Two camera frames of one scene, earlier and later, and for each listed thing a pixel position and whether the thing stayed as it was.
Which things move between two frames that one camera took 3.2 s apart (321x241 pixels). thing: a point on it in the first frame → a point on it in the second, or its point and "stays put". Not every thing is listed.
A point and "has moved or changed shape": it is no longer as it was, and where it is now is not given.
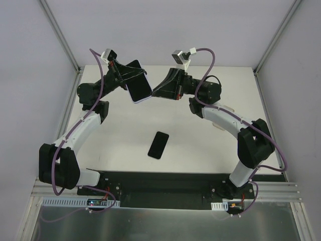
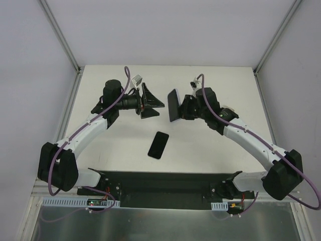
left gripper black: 115,74 → 141,101
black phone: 139,88 has moved or changed shape
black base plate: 194,189 stays put
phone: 158,145 stays put
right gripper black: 180,82 → 184,108
